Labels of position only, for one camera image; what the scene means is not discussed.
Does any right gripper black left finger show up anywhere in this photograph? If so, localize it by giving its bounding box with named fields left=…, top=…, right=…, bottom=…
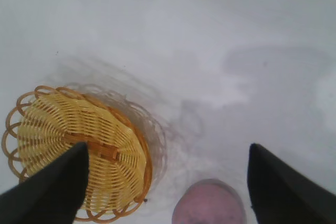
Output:
left=0, top=141, right=90, bottom=224

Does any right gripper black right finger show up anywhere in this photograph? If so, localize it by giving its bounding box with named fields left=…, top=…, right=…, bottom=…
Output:
left=246, top=143, right=336, bottom=224

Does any yellow woven wicker basket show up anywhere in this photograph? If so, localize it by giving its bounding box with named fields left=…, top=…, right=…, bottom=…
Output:
left=1, top=85, right=153, bottom=222

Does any pink peach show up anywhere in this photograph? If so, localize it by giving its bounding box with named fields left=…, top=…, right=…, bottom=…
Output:
left=172, top=178, right=247, bottom=224

